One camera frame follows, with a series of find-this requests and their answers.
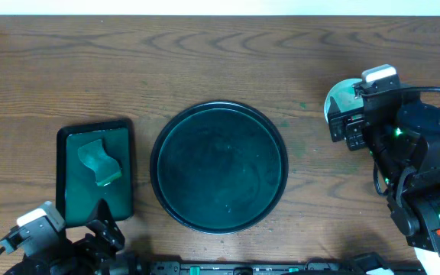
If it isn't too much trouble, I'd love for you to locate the green sponge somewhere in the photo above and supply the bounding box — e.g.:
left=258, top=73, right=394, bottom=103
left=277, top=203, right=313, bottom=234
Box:
left=77, top=139, right=122, bottom=187

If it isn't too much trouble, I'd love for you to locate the dark green rectangular tray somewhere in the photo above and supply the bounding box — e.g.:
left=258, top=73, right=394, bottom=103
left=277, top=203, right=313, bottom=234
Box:
left=56, top=119, right=134, bottom=228

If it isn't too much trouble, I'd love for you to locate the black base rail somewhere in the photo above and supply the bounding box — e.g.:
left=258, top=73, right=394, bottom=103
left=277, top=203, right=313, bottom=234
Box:
left=144, top=252, right=426, bottom=275

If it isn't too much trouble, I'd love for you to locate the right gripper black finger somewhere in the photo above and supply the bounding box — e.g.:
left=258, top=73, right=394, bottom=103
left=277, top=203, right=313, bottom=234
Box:
left=328, top=99, right=364, bottom=142
left=345, top=126, right=367, bottom=150

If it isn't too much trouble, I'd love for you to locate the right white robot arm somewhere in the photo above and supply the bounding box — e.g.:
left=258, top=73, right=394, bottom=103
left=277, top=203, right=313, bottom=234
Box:
left=324, top=79, right=440, bottom=274

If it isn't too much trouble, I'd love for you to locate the round dark green tray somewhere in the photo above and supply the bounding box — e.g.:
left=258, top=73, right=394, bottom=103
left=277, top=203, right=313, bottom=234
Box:
left=150, top=101, right=289, bottom=235

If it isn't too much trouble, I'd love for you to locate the mint plate front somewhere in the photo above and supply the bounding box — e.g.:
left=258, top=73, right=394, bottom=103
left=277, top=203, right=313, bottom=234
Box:
left=324, top=78, right=364, bottom=122

